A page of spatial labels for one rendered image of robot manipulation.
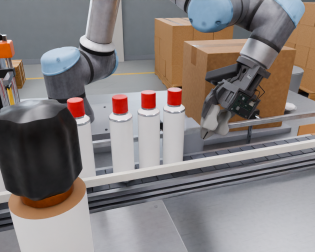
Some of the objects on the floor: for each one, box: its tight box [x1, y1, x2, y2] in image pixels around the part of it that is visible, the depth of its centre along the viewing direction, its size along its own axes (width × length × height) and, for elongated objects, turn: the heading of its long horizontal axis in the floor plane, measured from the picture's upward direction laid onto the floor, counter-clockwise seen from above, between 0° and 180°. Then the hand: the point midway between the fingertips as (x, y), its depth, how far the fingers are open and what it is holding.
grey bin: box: [289, 66, 304, 94], centre depth 290 cm, size 46×46×62 cm
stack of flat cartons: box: [5, 60, 26, 90], centre depth 430 cm, size 64×53×31 cm
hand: (203, 133), depth 73 cm, fingers closed
